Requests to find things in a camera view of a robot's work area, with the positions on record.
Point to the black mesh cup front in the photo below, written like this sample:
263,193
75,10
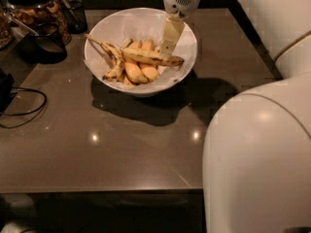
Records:
46,47

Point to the orange banana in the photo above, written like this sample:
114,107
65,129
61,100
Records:
134,72
150,71

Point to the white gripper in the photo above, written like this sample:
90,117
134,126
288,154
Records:
182,0

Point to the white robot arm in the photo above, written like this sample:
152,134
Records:
256,164

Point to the dark spotted banana with stem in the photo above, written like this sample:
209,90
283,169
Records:
115,55

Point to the glass jar at left edge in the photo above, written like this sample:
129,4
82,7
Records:
6,32

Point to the glass jar with black lid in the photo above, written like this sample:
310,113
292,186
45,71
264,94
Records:
35,12

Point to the orange banana right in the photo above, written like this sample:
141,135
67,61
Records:
150,71

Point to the long spotted banana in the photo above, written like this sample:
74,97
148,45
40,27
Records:
152,57

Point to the orange banana left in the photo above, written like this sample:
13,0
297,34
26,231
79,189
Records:
134,72

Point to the black device at left edge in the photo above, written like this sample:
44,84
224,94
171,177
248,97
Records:
6,85

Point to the black mesh pen holder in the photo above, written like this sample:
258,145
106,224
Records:
75,17

